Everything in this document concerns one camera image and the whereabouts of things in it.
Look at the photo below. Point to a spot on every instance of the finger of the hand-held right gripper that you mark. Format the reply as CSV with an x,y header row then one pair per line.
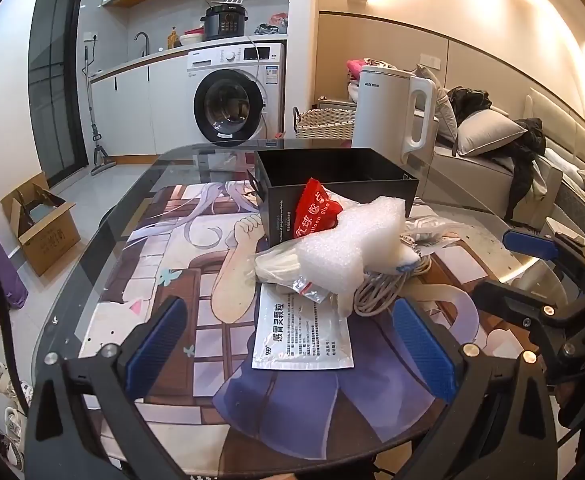
x,y
512,305
527,244

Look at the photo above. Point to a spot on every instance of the flat mop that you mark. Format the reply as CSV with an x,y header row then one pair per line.
x,y
101,162

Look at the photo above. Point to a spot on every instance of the dark glass door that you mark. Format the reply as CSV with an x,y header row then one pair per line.
x,y
55,75

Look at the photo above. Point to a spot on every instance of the yellow bottle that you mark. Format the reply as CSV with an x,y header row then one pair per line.
x,y
173,39

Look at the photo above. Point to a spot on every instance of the grey pillow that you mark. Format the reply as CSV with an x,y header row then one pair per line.
x,y
487,132

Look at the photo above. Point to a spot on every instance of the wall socket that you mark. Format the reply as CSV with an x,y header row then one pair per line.
x,y
90,39

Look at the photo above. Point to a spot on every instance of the white bowl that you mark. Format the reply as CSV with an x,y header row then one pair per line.
x,y
192,40

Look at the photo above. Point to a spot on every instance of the printed desk mat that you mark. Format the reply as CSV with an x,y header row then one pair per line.
x,y
172,270

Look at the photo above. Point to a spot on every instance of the white medicine sachet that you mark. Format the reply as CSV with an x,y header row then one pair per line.
x,y
302,340

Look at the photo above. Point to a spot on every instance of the small clear zip bag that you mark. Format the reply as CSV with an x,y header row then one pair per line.
x,y
308,287

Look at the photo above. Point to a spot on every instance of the grey sofa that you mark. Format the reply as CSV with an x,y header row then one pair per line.
x,y
472,175

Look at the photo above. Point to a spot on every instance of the red snack packet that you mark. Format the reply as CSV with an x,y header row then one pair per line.
x,y
312,210

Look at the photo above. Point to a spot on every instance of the pink cloth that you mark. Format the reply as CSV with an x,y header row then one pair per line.
x,y
356,67

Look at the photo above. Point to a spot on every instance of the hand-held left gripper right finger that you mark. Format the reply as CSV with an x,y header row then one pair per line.
x,y
422,347

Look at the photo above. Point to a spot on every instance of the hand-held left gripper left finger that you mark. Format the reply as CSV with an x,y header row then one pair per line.
x,y
158,345

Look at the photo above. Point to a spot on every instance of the brown cardboard box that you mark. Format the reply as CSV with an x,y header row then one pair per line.
x,y
47,240

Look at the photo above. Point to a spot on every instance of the wicker basket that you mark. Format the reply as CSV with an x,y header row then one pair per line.
x,y
322,122

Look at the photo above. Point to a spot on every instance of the black garment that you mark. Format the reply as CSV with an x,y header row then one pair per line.
x,y
467,102

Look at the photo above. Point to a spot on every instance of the pile of clothes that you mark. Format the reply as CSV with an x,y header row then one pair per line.
x,y
272,25

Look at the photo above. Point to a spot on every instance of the white washing machine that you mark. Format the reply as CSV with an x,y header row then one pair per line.
x,y
232,100

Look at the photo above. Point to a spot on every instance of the black rice cooker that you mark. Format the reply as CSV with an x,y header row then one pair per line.
x,y
225,22

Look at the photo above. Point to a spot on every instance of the black jacket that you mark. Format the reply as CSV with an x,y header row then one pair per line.
x,y
524,160

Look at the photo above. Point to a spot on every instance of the wall switch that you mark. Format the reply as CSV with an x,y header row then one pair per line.
x,y
431,61

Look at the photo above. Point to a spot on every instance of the grey cushion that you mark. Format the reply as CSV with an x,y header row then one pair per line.
x,y
442,110

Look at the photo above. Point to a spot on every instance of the black cardboard box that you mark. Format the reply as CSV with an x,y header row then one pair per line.
x,y
282,200

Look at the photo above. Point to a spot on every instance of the white base cabinet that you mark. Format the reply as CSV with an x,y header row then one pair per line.
x,y
132,110

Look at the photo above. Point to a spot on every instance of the white electric kettle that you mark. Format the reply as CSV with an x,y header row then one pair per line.
x,y
377,115

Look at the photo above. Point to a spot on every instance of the black kitchen faucet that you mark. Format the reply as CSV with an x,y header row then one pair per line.
x,y
145,37

